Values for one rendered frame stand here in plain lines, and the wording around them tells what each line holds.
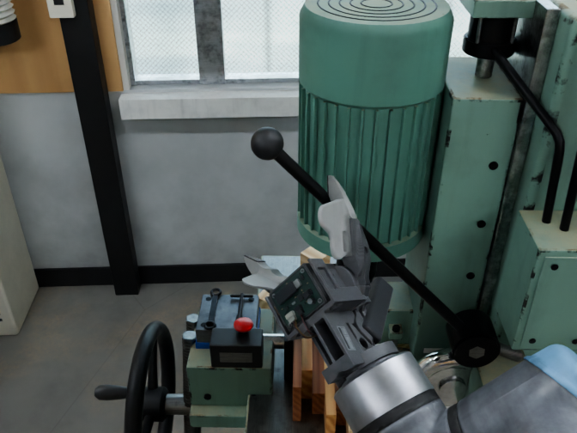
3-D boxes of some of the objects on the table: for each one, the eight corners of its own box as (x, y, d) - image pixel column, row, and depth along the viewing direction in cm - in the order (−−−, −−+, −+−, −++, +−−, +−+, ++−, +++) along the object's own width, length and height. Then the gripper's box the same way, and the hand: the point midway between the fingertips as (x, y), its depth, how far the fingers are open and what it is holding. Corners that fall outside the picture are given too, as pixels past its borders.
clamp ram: (252, 340, 110) (250, 301, 105) (294, 341, 110) (294, 302, 105) (247, 380, 102) (245, 340, 97) (293, 381, 102) (293, 341, 97)
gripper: (420, 320, 54) (310, 152, 62) (275, 427, 63) (195, 266, 71) (458, 314, 61) (354, 163, 69) (322, 411, 70) (244, 266, 78)
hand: (288, 216), depth 73 cm, fingers closed on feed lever, 14 cm apart
